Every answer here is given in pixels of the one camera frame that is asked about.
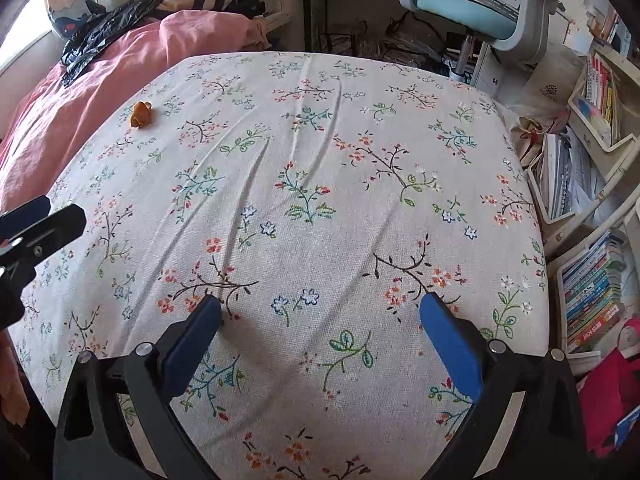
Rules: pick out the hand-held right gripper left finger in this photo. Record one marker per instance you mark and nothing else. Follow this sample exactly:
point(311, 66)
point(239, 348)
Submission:
point(192, 345)

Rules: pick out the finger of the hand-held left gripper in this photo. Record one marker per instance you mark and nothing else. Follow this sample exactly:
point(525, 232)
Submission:
point(25, 216)
point(50, 232)

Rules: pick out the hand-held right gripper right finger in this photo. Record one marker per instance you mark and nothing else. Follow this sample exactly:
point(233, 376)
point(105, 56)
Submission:
point(452, 345)

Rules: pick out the small orange toy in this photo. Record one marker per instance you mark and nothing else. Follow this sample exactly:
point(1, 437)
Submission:
point(141, 115)

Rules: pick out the black plastic garbage bag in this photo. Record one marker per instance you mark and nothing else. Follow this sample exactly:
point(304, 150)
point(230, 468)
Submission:
point(105, 30)

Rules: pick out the person's left forearm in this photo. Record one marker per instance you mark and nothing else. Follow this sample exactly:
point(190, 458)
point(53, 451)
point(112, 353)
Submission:
point(11, 380)

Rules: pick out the pink blanket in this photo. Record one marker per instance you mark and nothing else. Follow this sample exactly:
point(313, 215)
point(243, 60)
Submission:
point(75, 110)

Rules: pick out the white rolling book cart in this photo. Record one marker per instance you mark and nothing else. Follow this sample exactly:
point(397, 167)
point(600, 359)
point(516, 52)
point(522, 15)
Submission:
point(560, 285)
point(595, 130)

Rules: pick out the row of blue-spined books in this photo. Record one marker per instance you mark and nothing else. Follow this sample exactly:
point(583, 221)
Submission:
point(592, 300)

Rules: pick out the red tote bag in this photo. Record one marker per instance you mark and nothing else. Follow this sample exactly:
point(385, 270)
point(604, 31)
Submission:
point(610, 390)

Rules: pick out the floral tablecloth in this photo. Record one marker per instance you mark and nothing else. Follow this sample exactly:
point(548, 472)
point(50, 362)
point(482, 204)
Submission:
point(310, 200)

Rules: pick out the blue paper bag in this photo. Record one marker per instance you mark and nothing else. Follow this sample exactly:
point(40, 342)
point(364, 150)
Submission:
point(630, 425)

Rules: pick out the bundle of notebooks and papers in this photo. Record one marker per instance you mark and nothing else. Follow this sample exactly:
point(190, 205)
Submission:
point(565, 175)

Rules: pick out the printed pillow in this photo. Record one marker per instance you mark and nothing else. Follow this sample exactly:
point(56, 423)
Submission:
point(70, 5)

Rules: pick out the white tote bag tree print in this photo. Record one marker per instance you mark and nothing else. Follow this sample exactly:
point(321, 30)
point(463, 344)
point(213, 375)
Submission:
point(545, 85)

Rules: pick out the striped beige cloth bag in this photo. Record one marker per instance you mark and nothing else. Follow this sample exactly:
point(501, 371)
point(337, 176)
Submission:
point(215, 2)

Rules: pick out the row of red-spined books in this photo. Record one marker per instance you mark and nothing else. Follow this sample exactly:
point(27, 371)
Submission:
point(602, 87)

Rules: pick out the grey blue office chair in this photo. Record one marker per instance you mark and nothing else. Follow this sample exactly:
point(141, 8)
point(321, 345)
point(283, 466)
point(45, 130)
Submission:
point(465, 10)

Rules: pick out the stack of books atop cart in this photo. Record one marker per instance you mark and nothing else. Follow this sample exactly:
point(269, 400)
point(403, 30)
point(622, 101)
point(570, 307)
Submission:
point(610, 30)

